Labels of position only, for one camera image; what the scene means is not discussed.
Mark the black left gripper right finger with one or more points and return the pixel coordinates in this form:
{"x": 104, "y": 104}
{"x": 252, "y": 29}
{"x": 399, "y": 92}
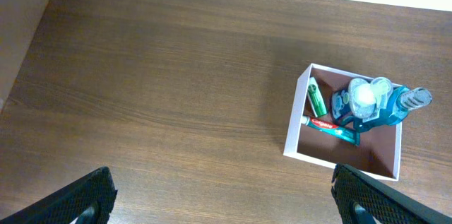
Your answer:
{"x": 363, "y": 199}

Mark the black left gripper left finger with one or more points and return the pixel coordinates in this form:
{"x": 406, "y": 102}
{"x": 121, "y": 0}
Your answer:
{"x": 89, "y": 199}

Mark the green and white toothpaste tube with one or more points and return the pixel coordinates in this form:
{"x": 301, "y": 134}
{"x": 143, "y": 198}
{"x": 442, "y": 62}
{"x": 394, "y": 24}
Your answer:
{"x": 341, "y": 132}

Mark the teal mouthwash bottle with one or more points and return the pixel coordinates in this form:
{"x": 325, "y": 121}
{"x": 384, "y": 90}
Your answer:
{"x": 401, "y": 102}

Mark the green and white soap box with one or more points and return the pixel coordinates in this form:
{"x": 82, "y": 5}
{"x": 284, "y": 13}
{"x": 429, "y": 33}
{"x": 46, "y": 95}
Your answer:
{"x": 316, "y": 99}

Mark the clear bottle with purple liquid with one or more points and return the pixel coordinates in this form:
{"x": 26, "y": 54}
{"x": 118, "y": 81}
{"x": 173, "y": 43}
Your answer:
{"x": 360, "y": 100}

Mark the white cardboard box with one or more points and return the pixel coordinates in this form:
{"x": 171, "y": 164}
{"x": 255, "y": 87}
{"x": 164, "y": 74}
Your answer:
{"x": 379, "y": 152}

